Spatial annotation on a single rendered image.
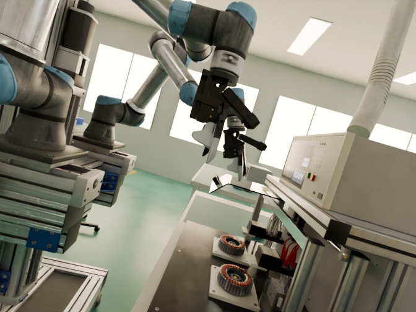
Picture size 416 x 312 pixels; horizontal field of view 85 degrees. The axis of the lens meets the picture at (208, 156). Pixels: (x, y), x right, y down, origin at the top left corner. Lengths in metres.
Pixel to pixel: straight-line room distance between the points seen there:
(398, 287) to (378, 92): 1.75
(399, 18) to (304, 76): 3.52
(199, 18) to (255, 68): 5.18
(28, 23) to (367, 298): 0.98
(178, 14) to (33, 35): 0.34
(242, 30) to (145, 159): 5.30
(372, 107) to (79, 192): 1.99
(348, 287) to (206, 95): 0.53
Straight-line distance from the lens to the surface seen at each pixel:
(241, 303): 0.78
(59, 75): 0.80
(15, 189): 0.85
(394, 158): 0.74
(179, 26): 0.59
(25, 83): 0.71
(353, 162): 0.69
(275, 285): 0.85
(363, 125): 2.02
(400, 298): 0.70
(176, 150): 5.54
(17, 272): 1.28
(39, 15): 0.72
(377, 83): 2.30
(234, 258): 0.99
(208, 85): 0.54
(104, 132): 1.26
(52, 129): 0.81
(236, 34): 0.56
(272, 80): 5.72
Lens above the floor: 1.20
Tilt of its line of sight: 4 degrees down
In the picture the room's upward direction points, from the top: 17 degrees clockwise
